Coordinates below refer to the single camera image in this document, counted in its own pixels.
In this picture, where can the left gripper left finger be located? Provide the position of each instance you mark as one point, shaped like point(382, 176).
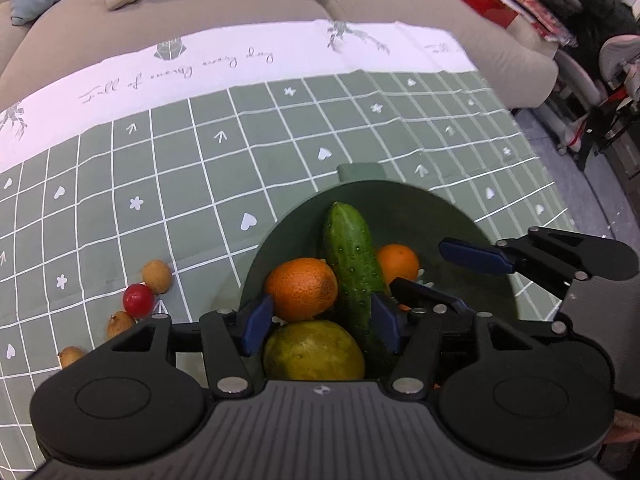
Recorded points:
point(227, 338)

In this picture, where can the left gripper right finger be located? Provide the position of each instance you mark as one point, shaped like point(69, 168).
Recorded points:
point(413, 337)

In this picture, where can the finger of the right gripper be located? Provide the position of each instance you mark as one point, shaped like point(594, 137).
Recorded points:
point(414, 295)
point(481, 259)

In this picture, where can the orange tangerine front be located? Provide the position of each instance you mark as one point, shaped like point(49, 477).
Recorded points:
point(398, 261)

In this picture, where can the orange tangerine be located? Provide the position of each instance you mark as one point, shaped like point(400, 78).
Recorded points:
point(398, 261)
point(301, 289)

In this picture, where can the yellow-green pear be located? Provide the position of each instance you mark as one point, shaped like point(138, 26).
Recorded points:
point(313, 351)

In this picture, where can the green cucumber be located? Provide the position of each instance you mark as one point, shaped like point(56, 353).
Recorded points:
point(349, 252)

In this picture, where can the brown longan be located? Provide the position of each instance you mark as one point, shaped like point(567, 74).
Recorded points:
point(70, 355)
point(118, 323)
point(157, 276)

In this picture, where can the small red fruit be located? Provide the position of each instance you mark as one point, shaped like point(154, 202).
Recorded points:
point(138, 300)

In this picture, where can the green colander bowl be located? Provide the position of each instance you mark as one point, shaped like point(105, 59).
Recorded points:
point(395, 213)

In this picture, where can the green checked tablecloth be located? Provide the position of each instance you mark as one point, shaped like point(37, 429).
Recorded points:
point(191, 150)

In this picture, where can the grey office chair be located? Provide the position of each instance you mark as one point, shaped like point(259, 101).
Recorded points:
point(584, 113)

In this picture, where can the seated person in black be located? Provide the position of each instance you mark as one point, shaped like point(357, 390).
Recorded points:
point(593, 25)

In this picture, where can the beige sofa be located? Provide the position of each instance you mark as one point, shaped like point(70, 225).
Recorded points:
point(75, 34)

